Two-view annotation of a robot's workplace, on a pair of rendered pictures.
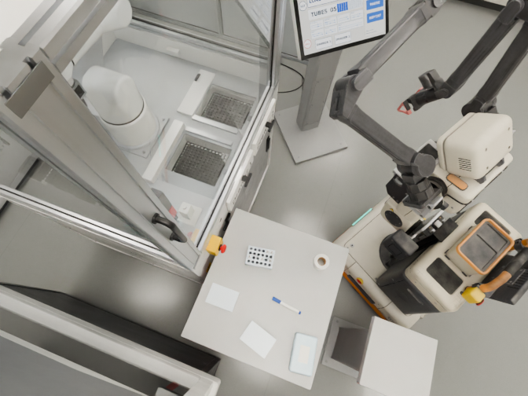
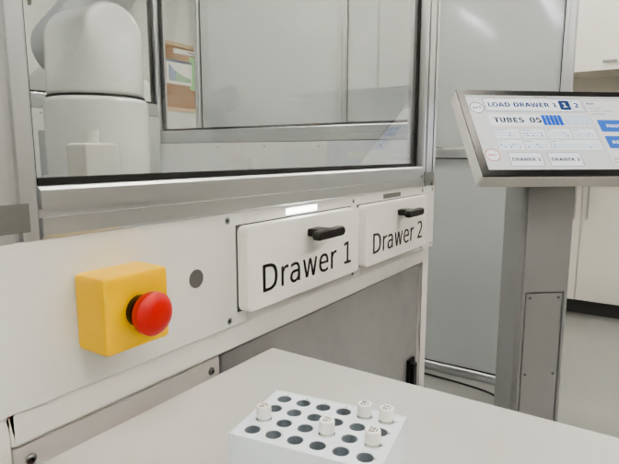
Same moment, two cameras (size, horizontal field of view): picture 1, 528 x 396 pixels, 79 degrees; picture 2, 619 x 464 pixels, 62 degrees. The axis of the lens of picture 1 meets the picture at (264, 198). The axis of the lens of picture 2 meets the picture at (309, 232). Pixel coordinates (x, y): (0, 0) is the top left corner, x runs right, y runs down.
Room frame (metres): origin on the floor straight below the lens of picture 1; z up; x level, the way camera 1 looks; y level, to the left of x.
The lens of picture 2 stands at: (-0.10, -0.11, 1.02)
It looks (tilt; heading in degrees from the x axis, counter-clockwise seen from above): 9 degrees down; 17
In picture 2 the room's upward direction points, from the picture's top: straight up
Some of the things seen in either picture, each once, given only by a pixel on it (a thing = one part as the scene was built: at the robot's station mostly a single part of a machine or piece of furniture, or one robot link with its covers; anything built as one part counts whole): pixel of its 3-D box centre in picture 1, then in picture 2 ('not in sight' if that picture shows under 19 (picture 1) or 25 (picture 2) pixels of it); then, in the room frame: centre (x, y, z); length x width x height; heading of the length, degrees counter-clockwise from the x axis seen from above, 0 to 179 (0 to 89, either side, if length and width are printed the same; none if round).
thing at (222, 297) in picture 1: (222, 297); not in sight; (0.10, 0.15, 0.77); 0.13 x 0.09 x 0.02; 74
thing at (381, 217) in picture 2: (264, 126); (395, 226); (0.92, 0.02, 0.87); 0.29 x 0.02 x 0.11; 163
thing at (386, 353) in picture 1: (369, 353); not in sight; (-0.11, -0.61, 0.38); 0.30 x 0.30 x 0.76; 73
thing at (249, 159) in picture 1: (240, 180); (307, 251); (0.62, 0.12, 0.87); 0.29 x 0.02 x 0.11; 163
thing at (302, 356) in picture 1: (302, 353); not in sight; (-0.11, -0.21, 0.78); 0.15 x 0.10 x 0.04; 170
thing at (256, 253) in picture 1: (260, 257); (320, 446); (0.28, 0.00, 0.78); 0.12 x 0.08 x 0.04; 83
